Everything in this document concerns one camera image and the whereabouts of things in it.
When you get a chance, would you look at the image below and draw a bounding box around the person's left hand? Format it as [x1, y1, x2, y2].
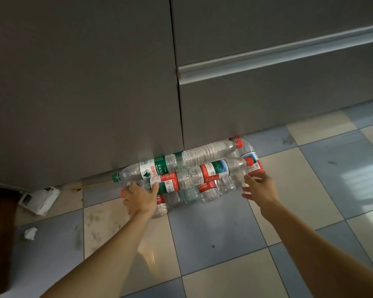
[123, 182, 160, 217]

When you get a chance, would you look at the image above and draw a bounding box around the person's right hand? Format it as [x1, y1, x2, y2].
[242, 172, 279, 210]

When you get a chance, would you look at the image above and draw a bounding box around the pile of bottles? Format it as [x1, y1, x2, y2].
[111, 135, 266, 219]

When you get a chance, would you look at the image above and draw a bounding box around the green-cap water bottle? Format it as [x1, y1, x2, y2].
[111, 151, 186, 183]

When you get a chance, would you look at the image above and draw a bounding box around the red-capped bottle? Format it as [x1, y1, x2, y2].
[182, 138, 245, 167]

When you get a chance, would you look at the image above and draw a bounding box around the person's right forearm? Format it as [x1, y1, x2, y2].
[261, 198, 373, 298]

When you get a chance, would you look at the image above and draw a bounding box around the person's left forearm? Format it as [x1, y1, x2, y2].
[40, 211, 155, 298]

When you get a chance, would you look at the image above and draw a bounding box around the grey base cabinet door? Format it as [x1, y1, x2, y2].
[0, 0, 184, 191]

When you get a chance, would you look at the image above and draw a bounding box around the thin yellow stick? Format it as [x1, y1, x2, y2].
[71, 179, 114, 190]

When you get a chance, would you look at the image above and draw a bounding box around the white torn cardboard box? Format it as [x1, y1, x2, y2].
[18, 186, 62, 216]

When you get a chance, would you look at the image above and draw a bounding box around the grey drawer front with handle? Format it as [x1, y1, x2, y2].
[177, 23, 373, 149]

